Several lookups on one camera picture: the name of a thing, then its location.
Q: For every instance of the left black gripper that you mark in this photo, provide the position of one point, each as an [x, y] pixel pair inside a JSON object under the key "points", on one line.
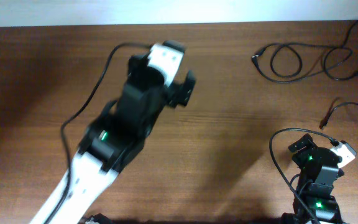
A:
{"points": [[182, 91]]}

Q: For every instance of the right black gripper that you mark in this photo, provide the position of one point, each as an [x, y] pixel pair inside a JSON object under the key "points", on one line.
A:
{"points": [[301, 145]]}

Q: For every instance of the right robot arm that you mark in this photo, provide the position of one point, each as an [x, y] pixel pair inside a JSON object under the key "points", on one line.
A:
{"points": [[318, 171]]}

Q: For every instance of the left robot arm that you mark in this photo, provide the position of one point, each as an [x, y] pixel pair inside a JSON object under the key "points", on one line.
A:
{"points": [[117, 135]]}

